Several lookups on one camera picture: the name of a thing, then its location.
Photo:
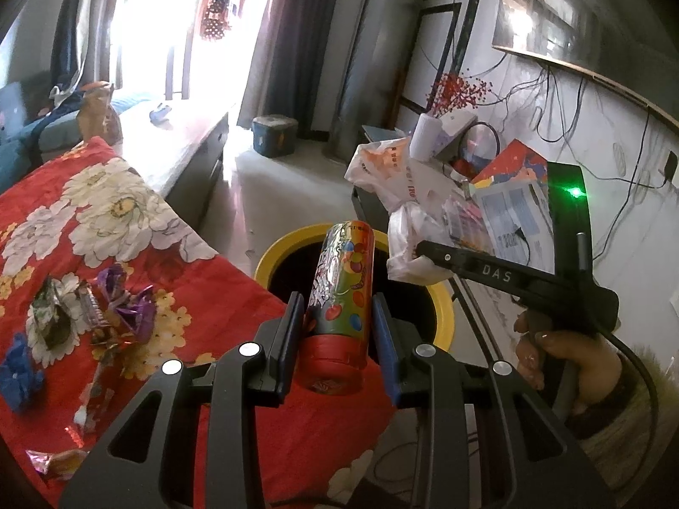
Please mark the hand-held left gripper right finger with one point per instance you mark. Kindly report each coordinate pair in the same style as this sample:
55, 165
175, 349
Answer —
384, 350

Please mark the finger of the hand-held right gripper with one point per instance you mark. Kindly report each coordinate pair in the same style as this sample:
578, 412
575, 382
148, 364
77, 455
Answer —
445, 257

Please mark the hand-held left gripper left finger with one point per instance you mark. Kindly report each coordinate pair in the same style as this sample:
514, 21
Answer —
286, 339

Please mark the colourful candy tube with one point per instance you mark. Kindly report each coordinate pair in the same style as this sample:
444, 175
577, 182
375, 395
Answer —
339, 297

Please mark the yellow-rimmed black bin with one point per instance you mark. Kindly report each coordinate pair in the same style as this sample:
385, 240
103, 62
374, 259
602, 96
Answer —
289, 268

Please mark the white orange-print plastic bag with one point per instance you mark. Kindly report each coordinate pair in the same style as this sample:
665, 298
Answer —
392, 169

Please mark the purple foil wrapper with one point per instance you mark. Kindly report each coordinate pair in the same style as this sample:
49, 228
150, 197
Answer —
112, 283
135, 318

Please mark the dark green wrapper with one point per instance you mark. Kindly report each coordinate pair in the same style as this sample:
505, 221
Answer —
53, 318

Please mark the pink foil wrapper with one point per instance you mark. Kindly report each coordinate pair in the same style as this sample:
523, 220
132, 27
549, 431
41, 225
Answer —
55, 464

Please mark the blue wrapper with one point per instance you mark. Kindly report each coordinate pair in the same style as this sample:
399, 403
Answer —
18, 376

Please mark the person's right forearm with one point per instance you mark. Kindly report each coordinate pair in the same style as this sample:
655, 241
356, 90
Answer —
626, 435

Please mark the person's right hand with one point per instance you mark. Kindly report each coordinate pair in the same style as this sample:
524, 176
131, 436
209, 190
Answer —
583, 350

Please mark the pink striped packet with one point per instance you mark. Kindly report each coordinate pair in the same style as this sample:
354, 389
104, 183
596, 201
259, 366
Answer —
461, 220

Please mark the white and blue printed box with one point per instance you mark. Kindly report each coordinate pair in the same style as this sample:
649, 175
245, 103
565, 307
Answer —
509, 212

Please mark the red floral blanket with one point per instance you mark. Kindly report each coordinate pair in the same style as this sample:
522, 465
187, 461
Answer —
212, 286

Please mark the red printed box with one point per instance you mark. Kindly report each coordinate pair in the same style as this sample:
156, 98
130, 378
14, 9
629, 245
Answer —
514, 161

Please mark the white paper roll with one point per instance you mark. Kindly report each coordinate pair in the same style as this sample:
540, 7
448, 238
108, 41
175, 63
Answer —
426, 138

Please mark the red berry branches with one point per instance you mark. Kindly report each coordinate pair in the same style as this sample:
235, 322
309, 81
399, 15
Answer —
459, 90

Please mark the blue storage box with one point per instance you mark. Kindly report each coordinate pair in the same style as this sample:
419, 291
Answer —
273, 138

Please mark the silver standing air conditioner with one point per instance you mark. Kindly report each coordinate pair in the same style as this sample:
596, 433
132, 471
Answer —
366, 63

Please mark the low coffee table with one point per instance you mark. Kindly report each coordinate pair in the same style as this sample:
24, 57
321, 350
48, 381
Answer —
175, 138

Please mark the small black object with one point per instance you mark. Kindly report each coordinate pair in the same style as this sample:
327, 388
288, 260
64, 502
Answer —
161, 113

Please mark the dark purple curtain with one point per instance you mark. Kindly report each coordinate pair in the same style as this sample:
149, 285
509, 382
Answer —
297, 37

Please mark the brown-framed glass door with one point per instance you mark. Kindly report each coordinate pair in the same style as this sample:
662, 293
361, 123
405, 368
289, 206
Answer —
170, 74

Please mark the brown paper bag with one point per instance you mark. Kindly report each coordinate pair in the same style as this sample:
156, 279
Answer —
98, 114

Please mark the blue heart-print sofa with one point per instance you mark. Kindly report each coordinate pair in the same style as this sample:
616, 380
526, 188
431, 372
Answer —
16, 154

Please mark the hanging colourful clothes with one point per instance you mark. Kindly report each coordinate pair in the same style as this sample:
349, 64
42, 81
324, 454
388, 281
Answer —
223, 0

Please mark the dark blue curtain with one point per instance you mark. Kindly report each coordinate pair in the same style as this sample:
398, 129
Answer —
71, 21

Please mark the black wall plug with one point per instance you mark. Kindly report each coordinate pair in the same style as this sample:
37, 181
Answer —
669, 167

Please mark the wall-mounted television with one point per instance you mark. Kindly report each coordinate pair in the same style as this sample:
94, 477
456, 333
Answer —
557, 10

